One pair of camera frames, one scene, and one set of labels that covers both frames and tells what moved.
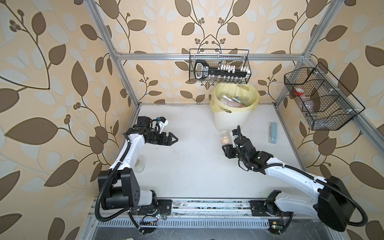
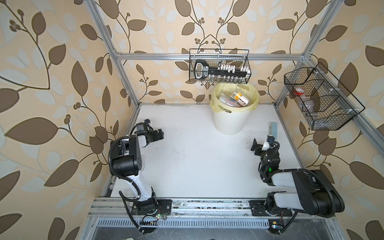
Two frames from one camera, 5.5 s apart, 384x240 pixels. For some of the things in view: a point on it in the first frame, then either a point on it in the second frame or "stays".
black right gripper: (227, 150) -> (259, 147)
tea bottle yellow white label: (225, 135) -> (241, 100)
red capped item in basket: (299, 91) stays
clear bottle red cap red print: (231, 101) stays
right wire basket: (325, 103) stays
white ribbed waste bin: (228, 121) stays
